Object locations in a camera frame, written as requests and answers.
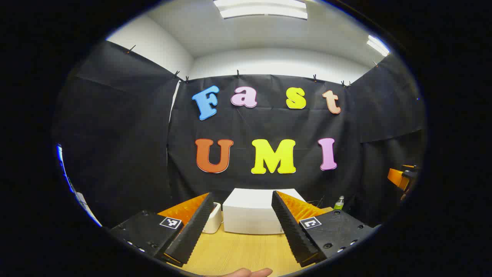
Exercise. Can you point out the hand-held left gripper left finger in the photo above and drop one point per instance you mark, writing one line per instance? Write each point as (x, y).
(194, 231)

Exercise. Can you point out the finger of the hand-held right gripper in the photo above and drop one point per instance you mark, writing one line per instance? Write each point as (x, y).
(398, 177)

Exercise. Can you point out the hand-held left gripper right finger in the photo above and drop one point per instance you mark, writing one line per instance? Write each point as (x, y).
(292, 231)

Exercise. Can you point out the white microwave oven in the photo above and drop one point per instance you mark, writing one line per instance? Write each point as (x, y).
(250, 215)

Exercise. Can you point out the cream toaster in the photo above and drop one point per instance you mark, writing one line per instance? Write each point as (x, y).
(214, 219)

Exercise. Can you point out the green label drink bottle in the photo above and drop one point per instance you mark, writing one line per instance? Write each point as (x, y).
(338, 204)

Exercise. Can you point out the small ceiling light panel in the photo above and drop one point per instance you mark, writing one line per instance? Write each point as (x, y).
(378, 45)

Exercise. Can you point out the long ceiling light panel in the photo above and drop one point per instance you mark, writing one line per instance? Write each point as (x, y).
(261, 9)

